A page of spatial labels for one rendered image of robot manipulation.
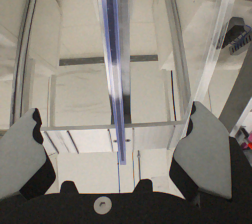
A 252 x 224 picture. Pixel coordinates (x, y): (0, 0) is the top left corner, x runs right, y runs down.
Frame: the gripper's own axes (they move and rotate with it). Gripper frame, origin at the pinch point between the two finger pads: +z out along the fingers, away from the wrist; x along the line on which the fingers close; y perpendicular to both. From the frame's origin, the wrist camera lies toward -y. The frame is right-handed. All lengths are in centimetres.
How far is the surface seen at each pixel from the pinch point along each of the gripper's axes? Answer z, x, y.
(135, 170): 108, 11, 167
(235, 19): 42, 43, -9
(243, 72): 15.9, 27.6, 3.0
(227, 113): 16.8, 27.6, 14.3
